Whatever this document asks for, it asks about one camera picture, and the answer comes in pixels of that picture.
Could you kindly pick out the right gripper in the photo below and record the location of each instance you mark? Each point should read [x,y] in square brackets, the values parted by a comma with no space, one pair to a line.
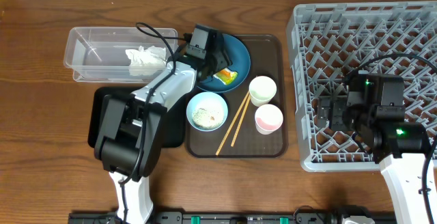
[338,106]

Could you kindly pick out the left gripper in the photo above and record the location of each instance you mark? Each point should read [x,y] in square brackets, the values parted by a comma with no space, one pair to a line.
[220,60]

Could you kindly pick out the white tissue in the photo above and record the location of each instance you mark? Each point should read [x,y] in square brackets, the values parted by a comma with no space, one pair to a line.
[146,61]

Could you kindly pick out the light blue bowl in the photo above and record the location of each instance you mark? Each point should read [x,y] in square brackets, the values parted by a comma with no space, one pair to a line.
[206,111]

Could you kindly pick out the pink plastic cup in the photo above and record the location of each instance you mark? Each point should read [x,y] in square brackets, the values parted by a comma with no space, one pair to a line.
[268,118]

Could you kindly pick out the cream plastic cup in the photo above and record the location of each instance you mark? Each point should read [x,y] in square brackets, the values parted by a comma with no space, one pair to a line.
[262,90]

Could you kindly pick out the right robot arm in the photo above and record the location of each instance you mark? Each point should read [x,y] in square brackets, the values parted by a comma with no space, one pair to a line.
[373,110]

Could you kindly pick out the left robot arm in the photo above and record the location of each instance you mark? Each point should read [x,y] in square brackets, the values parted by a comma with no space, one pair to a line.
[126,142]

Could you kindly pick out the grey dishwasher rack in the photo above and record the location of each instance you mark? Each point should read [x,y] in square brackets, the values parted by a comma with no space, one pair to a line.
[327,41]

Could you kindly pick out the clear plastic waste bin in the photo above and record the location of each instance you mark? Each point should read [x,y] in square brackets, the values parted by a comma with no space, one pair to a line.
[97,54]

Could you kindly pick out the dark blue plate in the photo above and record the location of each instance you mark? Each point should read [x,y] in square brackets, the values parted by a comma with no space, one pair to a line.
[241,63]

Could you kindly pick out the left wooden chopstick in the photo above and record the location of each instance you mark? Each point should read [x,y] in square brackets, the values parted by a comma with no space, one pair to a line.
[232,124]

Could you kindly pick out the wooden chopstick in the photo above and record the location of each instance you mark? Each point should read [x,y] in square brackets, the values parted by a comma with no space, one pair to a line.
[246,103]
[232,124]

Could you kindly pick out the black plastic tray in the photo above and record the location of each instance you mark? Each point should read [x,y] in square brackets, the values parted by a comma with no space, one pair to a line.
[172,134]

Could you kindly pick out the right wooden chopstick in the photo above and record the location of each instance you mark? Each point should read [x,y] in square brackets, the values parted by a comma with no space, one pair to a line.
[246,103]

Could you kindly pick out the brown serving tray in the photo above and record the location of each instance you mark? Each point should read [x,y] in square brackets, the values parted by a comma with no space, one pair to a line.
[266,60]

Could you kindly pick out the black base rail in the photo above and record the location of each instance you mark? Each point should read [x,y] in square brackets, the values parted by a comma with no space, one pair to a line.
[179,218]

